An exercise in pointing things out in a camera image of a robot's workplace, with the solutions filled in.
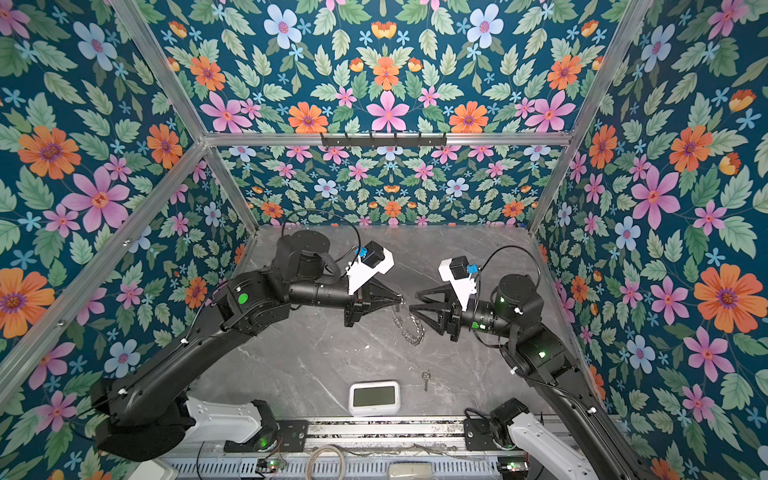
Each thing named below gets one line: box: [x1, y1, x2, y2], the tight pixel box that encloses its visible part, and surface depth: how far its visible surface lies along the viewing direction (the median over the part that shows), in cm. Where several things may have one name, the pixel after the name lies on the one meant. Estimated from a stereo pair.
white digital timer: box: [349, 381, 401, 417], surface depth 78 cm
